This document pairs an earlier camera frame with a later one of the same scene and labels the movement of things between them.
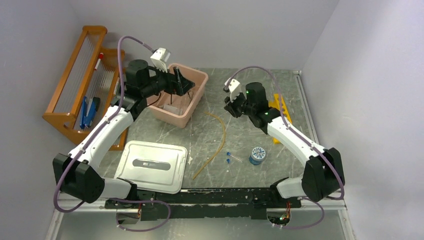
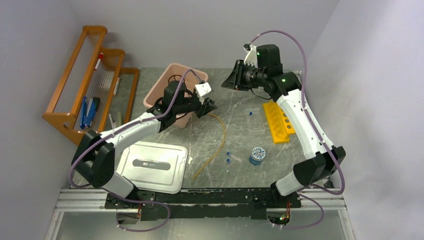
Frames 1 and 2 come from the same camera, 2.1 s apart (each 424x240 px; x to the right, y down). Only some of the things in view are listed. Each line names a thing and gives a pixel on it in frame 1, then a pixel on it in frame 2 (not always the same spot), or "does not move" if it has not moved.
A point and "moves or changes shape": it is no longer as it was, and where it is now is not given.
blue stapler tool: x=90 y=106 does not move
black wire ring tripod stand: x=171 y=96 moves or changes shape
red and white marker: x=101 y=56 does not move
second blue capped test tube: x=228 y=161 does not move
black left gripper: x=177 y=84 -> x=209 y=106
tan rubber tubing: x=219 y=150 does not move
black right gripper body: x=239 y=105 -> x=247 y=76
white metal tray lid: x=153 y=166 does not move
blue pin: x=229 y=153 does not move
